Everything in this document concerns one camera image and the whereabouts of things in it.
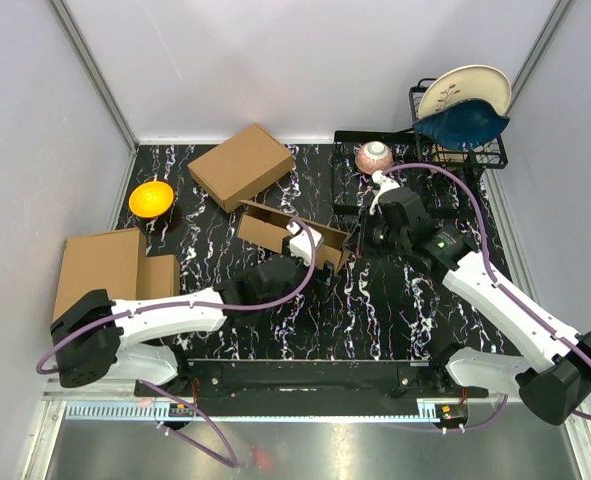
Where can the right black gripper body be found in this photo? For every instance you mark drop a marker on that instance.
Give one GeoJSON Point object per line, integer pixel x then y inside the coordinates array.
{"type": "Point", "coordinates": [379, 240]}

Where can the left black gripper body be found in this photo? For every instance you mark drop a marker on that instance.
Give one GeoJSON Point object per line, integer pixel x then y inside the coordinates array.
{"type": "Point", "coordinates": [297, 282]}

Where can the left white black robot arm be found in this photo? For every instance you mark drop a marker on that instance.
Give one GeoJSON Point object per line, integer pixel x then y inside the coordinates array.
{"type": "Point", "coordinates": [100, 338]}

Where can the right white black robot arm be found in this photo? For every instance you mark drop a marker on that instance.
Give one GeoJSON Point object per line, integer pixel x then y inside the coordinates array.
{"type": "Point", "coordinates": [552, 372]}

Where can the small cardboard box left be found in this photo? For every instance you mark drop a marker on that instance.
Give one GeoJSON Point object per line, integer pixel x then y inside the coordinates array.
{"type": "Point", "coordinates": [158, 277]}

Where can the closed cardboard box back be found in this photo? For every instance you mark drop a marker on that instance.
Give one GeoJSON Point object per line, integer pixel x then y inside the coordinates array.
{"type": "Point", "coordinates": [241, 167]}

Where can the large cardboard box left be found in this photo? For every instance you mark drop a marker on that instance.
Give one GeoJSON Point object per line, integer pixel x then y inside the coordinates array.
{"type": "Point", "coordinates": [112, 261]}

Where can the pink patterned bowl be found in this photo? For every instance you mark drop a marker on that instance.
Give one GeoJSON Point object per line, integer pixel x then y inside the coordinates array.
{"type": "Point", "coordinates": [373, 156]}

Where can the blue leaf plate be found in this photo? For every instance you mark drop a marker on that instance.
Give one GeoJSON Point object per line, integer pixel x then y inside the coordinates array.
{"type": "Point", "coordinates": [463, 126]}

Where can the orange bowl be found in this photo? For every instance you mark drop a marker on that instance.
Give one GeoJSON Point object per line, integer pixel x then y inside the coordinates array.
{"type": "Point", "coordinates": [151, 199]}

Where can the cream floral plate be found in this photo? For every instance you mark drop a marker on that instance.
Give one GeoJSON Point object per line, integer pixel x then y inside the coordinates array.
{"type": "Point", "coordinates": [478, 82]}

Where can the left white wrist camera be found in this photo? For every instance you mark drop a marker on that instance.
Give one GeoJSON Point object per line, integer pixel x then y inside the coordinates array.
{"type": "Point", "coordinates": [299, 244]}

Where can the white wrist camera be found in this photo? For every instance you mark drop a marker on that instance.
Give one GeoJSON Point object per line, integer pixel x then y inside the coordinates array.
{"type": "Point", "coordinates": [299, 244]}
{"type": "Point", "coordinates": [385, 184]}

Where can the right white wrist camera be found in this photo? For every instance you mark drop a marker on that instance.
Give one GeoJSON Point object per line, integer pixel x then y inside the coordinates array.
{"type": "Point", "coordinates": [385, 184]}

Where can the black wire dish rack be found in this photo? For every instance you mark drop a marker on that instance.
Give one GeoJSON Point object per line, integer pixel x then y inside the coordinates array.
{"type": "Point", "coordinates": [351, 189]}

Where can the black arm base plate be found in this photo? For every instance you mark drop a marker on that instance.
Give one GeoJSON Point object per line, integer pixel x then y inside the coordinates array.
{"type": "Point", "coordinates": [406, 379]}

